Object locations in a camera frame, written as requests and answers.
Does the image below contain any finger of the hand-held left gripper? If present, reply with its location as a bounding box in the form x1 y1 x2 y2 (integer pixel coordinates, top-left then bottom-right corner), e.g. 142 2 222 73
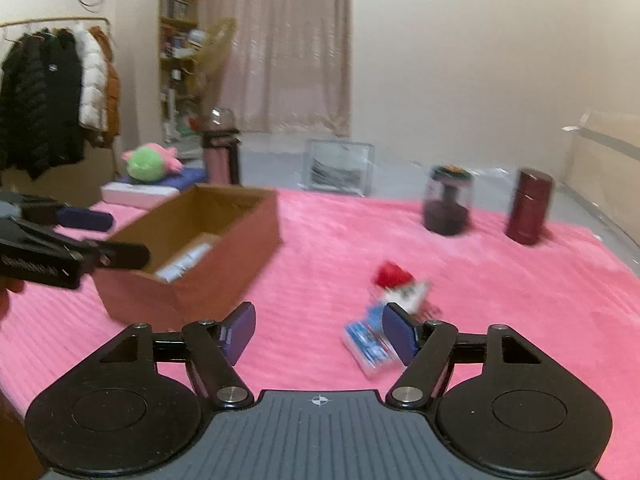
0 220 151 291
20 197 115 233

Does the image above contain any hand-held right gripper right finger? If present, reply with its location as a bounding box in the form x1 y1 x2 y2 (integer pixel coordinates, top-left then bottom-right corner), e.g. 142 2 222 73
382 303 543 409

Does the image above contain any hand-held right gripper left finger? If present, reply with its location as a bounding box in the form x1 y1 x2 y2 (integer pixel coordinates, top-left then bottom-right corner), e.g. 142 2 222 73
97 301 257 408

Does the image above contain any blue printed packet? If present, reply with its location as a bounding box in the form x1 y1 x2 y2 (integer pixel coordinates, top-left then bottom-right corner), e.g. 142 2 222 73
342 305 408 380

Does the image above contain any white power bank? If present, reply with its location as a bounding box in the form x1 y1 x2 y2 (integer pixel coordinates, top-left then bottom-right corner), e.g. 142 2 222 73
154 242 216 283

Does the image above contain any brown cardboard box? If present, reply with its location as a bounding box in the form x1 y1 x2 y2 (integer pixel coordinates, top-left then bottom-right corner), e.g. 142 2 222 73
92 184 283 331

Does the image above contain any person's left hand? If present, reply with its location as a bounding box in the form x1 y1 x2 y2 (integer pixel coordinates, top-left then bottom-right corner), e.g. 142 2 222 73
0 280 26 318

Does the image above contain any flat white box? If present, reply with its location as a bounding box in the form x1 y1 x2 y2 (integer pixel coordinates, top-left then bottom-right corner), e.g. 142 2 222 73
100 182 182 208

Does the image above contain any green pink plush toy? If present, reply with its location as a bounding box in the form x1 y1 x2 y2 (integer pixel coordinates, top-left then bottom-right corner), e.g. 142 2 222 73
122 144 182 183

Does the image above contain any blue folded cloth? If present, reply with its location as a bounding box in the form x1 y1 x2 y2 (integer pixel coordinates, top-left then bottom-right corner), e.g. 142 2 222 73
116 167 208 193

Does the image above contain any black puffer jacket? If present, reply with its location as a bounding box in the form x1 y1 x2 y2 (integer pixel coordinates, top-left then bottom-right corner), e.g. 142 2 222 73
0 27 86 181

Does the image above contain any brown puffer jacket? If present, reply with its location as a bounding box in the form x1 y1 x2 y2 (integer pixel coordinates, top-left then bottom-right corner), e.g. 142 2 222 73
90 25 122 148

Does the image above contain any glass teapot with dark tea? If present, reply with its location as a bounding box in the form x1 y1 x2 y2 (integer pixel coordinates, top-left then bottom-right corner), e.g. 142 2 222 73
422 165 473 237

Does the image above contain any pink steel vacuum flask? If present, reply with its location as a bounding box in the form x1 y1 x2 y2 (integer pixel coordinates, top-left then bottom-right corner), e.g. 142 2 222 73
201 107 242 186

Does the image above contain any white puffer jacket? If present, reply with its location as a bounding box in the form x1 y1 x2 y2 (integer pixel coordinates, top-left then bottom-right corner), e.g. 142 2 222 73
75 25 109 133

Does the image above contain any grey plastic-covered mattress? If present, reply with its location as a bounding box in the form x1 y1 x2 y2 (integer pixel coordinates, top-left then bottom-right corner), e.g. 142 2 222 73
240 132 616 228

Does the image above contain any maroon thermos jar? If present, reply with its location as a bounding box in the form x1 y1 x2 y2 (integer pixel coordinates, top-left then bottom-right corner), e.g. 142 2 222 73
504 167 556 246

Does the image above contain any clothes rack rod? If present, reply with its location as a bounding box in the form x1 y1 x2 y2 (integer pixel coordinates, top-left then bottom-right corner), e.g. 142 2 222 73
0 16 112 36

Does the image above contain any beige standing fan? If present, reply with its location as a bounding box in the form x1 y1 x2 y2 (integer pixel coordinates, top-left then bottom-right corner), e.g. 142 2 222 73
192 17 238 111

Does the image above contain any wooden bookshelf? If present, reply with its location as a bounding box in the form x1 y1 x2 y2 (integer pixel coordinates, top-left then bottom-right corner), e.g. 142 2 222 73
159 0 201 141

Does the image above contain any beige lace curtain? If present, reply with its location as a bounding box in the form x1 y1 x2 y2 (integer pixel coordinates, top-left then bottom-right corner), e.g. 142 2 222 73
197 0 352 137

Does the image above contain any plastic-wrapped headboard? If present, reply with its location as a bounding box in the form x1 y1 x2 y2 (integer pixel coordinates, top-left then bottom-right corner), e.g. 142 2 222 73
560 107 640 241

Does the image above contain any silver picture frame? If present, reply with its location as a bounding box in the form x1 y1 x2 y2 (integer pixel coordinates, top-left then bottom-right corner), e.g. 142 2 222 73
304 139 376 196

